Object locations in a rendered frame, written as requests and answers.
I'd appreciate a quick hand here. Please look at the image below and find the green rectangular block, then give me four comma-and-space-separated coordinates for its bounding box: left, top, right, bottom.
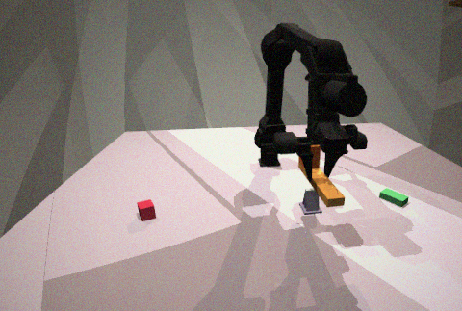
379, 189, 409, 207

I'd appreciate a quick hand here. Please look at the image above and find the small red cube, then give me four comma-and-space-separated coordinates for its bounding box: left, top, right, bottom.
138, 199, 156, 221

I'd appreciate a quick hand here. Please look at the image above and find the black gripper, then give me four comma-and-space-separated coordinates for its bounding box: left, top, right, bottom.
273, 106, 368, 181

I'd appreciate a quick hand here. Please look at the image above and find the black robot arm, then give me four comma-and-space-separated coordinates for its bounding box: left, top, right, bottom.
254, 22, 367, 167

